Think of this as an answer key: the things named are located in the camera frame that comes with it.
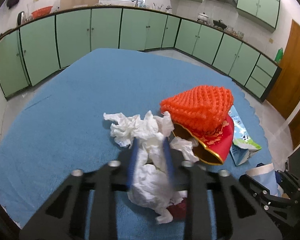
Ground white cooking pot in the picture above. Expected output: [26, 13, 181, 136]
[197, 12, 209, 25]

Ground dark red scouring pad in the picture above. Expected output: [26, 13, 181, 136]
[167, 198, 187, 220]

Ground dark hanging towel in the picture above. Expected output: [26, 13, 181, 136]
[6, 0, 19, 9]

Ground white tissue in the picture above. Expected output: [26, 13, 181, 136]
[103, 111, 186, 224]

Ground black wok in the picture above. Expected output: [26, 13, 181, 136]
[213, 20, 228, 30]

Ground red festive paper cup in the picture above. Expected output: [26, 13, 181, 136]
[173, 115, 234, 165]

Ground blue white paper cup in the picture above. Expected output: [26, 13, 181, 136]
[245, 163, 283, 197]

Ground green lower kitchen cabinets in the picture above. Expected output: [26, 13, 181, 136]
[0, 6, 281, 101]

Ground orange foam fruit net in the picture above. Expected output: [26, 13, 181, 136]
[160, 85, 234, 132]

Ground blue scalloped table mat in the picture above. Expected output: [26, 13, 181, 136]
[0, 49, 270, 225]

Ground red plastic basin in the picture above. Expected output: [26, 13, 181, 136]
[31, 6, 52, 19]

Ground blue green milk carton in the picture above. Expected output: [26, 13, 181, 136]
[228, 105, 262, 166]

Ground steel electric kettle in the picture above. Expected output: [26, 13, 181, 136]
[17, 11, 26, 26]

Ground green bottle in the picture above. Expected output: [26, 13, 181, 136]
[274, 48, 283, 64]

